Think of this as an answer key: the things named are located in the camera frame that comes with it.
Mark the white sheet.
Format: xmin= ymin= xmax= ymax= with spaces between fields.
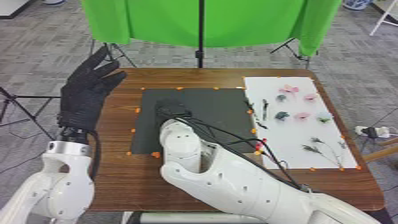
xmin=241 ymin=76 xmax=360 ymax=171

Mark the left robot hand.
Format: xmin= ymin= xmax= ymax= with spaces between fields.
xmin=56 ymin=46 xmax=127 ymax=133

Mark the dark mat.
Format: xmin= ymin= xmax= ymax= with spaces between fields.
xmin=127 ymin=87 xmax=259 ymax=155

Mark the white power adapter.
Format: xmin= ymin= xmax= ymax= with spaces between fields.
xmin=353 ymin=125 xmax=392 ymax=139

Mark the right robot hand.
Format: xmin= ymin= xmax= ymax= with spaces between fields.
xmin=154 ymin=97 xmax=193 ymax=122

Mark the black stand pole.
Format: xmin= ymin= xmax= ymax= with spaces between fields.
xmin=193 ymin=0 xmax=207 ymax=69

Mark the pale grey bar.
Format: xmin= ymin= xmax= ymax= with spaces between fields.
xmin=136 ymin=212 xmax=269 ymax=224

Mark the black tripod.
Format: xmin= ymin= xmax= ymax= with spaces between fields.
xmin=0 ymin=87 xmax=62 ymax=142

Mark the black cable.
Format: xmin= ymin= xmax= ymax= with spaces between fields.
xmin=173 ymin=116 xmax=305 ymax=190

